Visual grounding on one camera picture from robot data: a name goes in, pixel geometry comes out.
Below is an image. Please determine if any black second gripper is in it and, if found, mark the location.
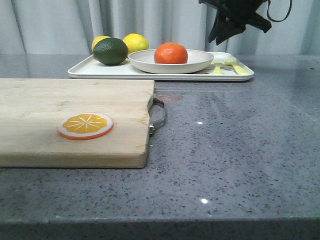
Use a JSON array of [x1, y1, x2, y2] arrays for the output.
[[198, 0, 272, 45]]

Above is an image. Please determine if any orange mandarin fruit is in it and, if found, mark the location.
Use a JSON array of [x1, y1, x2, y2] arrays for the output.
[[154, 42, 188, 64]]

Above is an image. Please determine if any beige round plate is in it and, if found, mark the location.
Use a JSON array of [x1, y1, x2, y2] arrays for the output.
[[128, 49, 214, 74]]

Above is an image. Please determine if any white rectangular bear tray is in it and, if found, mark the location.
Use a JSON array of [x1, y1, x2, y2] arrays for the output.
[[67, 52, 255, 82]]

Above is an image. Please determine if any yellow plastic knife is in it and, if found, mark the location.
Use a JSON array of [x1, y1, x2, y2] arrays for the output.
[[213, 60, 225, 75]]

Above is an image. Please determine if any yellow plastic fork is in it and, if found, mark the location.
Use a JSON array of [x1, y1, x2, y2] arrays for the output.
[[224, 57, 249, 75]]

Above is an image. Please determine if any yellow lemon right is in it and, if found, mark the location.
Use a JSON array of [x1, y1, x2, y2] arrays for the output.
[[123, 33, 149, 54]]

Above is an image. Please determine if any yellow lemon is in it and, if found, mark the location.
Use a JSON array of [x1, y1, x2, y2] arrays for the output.
[[91, 35, 110, 51], [123, 33, 149, 54]]

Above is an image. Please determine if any green lime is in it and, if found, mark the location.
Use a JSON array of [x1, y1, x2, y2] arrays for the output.
[[93, 37, 129, 66]]

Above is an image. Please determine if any yellow lemon left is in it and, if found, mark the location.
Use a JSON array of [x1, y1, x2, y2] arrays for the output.
[[91, 35, 110, 51]]

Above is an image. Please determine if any orange slice piece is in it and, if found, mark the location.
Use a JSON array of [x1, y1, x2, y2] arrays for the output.
[[57, 112, 114, 140]]

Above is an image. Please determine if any grey curtain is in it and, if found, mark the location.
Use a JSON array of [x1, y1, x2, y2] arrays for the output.
[[0, 0, 320, 55]]

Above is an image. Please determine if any wooden cutting board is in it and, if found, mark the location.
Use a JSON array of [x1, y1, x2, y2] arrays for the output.
[[0, 78, 155, 169]]

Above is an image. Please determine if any black cable loop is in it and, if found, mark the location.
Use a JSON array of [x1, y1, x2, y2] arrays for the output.
[[266, 0, 293, 23]]

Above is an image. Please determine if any metal cutting board handle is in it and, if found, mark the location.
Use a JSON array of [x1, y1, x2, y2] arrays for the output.
[[147, 96, 168, 136]]

